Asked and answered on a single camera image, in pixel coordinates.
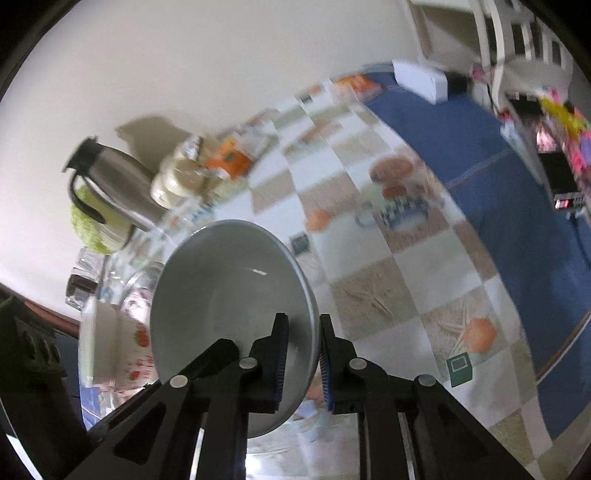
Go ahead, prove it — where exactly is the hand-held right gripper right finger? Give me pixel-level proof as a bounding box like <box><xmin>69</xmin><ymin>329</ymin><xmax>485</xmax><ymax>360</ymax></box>
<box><xmin>320</xmin><ymin>314</ymin><xmax>536</xmax><ymax>480</ymax></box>

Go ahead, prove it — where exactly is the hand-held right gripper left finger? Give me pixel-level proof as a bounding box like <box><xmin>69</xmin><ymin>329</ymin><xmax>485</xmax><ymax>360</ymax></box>
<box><xmin>65</xmin><ymin>313</ymin><xmax>291</xmax><ymax>480</ymax></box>

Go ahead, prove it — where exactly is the light blue bowl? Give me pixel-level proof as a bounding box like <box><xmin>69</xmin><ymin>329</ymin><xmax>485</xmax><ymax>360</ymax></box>
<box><xmin>149</xmin><ymin>220</ymin><xmax>320</xmax><ymax>438</ymax></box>

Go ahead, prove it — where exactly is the strawberry print bowl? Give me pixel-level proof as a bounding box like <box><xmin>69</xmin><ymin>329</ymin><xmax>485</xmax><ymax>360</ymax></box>
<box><xmin>108</xmin><ymin>300</ymin><xmax>160</xmax><ymax>393</ymax></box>

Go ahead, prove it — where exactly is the clear glass ashtray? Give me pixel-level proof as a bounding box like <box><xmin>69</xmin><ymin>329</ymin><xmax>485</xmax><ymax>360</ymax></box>
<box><xmin>65</xmin><ymin>272</ymin><xmax>98</xmax><ymax>311</ymax></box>

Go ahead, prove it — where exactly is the clear glass cup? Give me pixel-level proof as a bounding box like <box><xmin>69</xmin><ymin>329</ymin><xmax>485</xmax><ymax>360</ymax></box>
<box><xmin>74</xmin><ymin>247</ymin><xmax>108</xmax><ymax>278</ymax></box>

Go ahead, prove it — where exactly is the napa cabbage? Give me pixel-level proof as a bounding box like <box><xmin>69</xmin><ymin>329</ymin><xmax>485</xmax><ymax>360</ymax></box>
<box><xmin>69</xmin><ymin>185</ymin><xmax>134</xmax><ymax>254</ymax></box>

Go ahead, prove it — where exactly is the orange snack packet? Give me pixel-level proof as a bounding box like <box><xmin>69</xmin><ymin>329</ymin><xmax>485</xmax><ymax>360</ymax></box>
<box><xmin>335</xmin><ymin>74</ymin><xmax>384</xmax><ymax>99</ymax></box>
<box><xmin>205</xmin><ymin>138</ymin><xmax>259</xmax><ymax>181</ymax></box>

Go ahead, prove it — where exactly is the bag of steamed buns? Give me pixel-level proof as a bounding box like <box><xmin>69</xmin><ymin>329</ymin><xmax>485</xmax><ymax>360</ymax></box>
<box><xmin>150</xmin><ymin>136</ymin><xmax>218</xmax><ymax>208</ymax></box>

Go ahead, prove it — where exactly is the stainless steel thermos jug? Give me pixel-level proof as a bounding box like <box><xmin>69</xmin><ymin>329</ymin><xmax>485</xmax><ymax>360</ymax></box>
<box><xmin>62</xmin><ymin>136</ymin><xmax>169</xmax><ymax>232</ymax></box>

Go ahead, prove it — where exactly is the white power box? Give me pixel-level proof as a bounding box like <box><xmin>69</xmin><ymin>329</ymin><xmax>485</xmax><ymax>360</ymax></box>
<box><xmin>392</xmin><ymin>60</ymin><xmax>450</xmax><ymax>104</ymax></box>

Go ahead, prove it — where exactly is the smartphone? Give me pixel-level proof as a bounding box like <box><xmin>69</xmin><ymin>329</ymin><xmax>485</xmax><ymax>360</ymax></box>
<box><xmin>508</xmin><ymin>92</ymin><xmax>587</xmax><ymax>214</ymax></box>

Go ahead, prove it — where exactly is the colourful toy pile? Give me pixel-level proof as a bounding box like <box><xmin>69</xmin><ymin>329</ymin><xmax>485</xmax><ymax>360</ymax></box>
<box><xmin>536</xmin><ymin>88</ymin><xmax>591</xmax><ymax>185</ymax></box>

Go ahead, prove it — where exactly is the white chair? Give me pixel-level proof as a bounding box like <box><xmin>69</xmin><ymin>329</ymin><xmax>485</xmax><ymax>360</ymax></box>
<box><xmin>411</xmin><ymin>0</ymin><xmax>578</xmax><ymax>93</ymax></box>

